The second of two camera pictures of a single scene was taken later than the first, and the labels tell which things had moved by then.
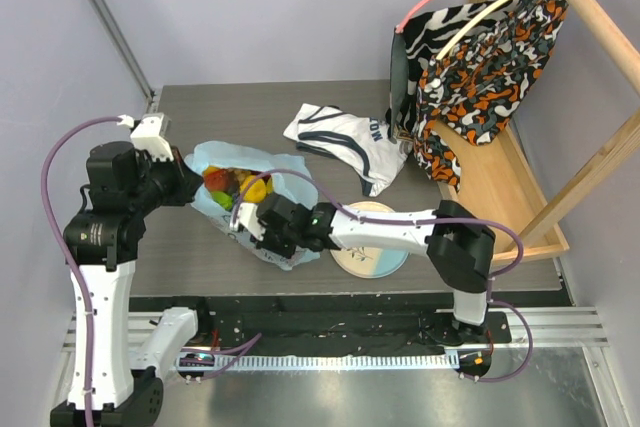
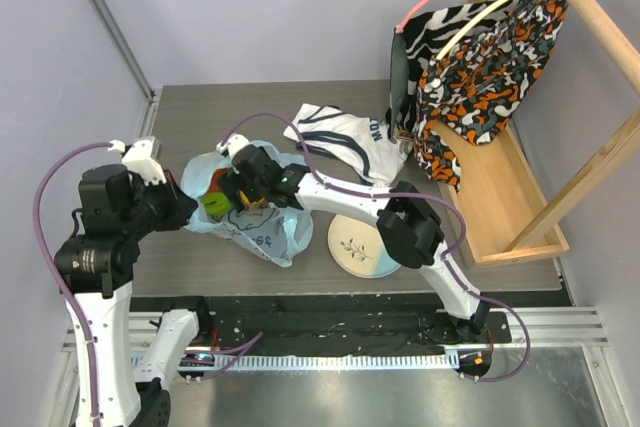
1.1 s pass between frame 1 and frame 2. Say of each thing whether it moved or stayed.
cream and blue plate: stayed
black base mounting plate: stayed
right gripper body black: moved
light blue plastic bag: moved
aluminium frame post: stayed
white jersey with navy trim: stayed
